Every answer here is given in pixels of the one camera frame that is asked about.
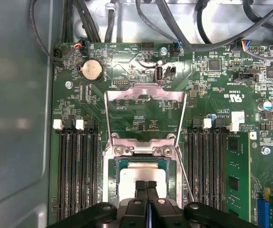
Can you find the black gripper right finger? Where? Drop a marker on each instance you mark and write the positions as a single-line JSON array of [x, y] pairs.
[[165, 213]]

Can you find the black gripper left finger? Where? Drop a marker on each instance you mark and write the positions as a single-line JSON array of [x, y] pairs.
[[136, 213]]

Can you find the CPU with silver top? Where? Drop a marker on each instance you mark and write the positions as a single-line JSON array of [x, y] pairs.
[[131, 175]]

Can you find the metal socket cover frame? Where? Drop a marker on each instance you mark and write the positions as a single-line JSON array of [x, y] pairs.
[[131, 91]]

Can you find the CPU socket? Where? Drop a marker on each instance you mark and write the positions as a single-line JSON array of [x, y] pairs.
[[106, 178]]

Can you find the RAM slot with white clips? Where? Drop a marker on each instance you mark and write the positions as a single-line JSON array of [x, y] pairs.
[[233, 127], [81, 166], [205, 166], [61, 166]]

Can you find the blue expansion slot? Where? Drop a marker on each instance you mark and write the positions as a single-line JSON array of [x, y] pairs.
[[263, 211]]

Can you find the green RAM stick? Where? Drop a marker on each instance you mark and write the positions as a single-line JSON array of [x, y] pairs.
[[237, 166]]

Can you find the green motherboard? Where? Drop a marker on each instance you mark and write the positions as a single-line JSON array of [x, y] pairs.
[[205, 88]]

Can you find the internal USB port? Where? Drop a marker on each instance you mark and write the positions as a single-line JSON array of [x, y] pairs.
[[159, 74]]

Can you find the silver coin battery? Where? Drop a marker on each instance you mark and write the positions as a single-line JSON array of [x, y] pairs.
[[92, 70]]

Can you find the black and grey PC case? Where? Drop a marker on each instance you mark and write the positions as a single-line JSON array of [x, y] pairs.
[[15, 95]]

